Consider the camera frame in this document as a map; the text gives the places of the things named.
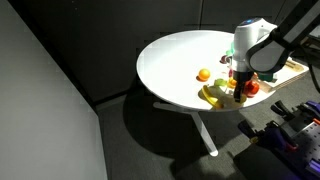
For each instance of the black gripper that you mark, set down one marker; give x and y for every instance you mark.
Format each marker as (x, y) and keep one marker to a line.
(241, 78)

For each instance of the yellow plastic lemon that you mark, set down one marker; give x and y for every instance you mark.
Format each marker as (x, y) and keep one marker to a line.
(241, 99)

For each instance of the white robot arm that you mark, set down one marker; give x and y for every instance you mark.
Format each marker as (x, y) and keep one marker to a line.
(262, 47)

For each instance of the lime green flat block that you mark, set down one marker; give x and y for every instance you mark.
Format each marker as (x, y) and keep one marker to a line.
(220, 82)

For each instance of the wooden crate tray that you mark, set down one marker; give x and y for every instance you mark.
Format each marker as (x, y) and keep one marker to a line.
(290, 72)

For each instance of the yellow orange plastic fruit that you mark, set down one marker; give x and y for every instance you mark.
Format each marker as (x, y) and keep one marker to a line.
(232, 83)

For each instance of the red plastic apple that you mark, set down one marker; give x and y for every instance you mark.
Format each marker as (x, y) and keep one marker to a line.
(251, 88)

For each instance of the yellow plastic banana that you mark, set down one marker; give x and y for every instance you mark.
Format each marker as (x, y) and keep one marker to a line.
(210, 98)

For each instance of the dark red plum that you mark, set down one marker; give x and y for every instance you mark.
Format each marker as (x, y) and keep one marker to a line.
(223, 59)

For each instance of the orange plastic orange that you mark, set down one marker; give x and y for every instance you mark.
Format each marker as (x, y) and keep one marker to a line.
(204, 74)

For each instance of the green plastic bowl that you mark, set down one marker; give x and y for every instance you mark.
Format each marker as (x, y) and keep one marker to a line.
(231, 50)

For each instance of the white round table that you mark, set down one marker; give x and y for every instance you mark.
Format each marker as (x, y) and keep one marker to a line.
(168, 67)

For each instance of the left purple orange clamp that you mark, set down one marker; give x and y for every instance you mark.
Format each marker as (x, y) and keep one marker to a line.
(271, 137)

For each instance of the purple orange clamp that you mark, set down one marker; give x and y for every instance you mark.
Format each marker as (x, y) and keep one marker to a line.
(310, 110)
(271, 137)

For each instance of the right purple orange clamp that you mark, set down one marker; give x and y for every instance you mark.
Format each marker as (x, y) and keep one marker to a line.
(310, 110)

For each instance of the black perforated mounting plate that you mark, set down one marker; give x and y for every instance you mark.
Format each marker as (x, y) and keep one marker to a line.
(308, 140)

